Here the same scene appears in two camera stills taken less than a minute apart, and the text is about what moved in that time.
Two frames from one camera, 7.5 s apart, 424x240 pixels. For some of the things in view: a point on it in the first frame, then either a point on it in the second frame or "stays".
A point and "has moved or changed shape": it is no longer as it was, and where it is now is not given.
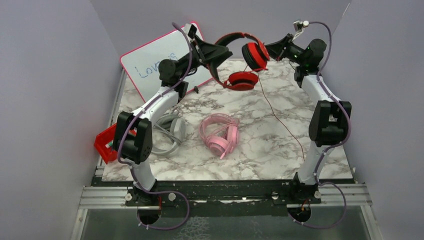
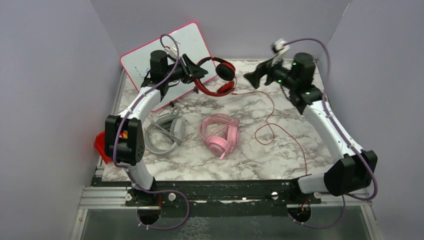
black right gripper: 275,49 → 261,70
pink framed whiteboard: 141,64 stays
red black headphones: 255,56 → 225,71
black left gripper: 204,52 → 191,70
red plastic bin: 109,155 stays
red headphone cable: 276,114 has moved or changed shape
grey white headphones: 176,126 stays
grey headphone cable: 169,134 stays
